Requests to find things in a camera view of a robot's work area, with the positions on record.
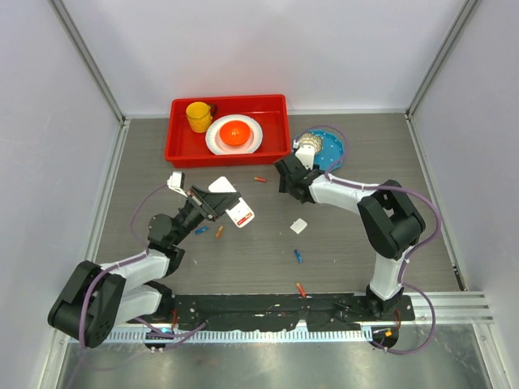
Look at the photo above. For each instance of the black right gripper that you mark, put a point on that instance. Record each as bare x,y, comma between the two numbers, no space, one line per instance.
284,186

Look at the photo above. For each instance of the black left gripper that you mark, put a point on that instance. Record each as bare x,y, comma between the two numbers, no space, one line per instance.
213,204

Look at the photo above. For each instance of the white red remote control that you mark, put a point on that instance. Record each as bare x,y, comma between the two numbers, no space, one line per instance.
240,212

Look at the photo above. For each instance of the white battery cover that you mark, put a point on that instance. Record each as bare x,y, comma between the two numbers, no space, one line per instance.
298,226

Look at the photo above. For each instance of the red orange AAA battery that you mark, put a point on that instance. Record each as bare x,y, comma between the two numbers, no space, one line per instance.
301,290

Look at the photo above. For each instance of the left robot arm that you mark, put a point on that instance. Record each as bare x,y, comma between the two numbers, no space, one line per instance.
98,297

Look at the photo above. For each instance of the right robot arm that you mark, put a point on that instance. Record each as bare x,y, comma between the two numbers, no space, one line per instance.
392,223

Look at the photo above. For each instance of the small patterned bowl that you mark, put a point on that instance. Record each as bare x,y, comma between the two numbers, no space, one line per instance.
310,140

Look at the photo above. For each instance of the blue polka dot plate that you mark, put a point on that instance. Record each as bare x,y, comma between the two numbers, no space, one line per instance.
333,150

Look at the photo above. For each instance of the red plastic bin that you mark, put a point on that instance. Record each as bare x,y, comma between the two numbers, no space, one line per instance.
187,149

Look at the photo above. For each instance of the white plate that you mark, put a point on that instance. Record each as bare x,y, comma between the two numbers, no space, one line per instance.
217,147

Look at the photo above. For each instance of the orange bowl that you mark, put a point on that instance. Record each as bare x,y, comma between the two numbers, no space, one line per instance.
235,133

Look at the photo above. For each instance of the yellow cup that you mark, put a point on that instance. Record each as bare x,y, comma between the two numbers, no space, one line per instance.
200,115

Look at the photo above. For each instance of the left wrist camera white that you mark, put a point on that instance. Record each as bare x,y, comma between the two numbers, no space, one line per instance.
176,183

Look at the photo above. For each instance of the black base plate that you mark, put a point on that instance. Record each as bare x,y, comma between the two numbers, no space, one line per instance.
278,312

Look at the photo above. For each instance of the white cable duct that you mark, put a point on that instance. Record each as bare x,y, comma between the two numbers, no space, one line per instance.
137,334

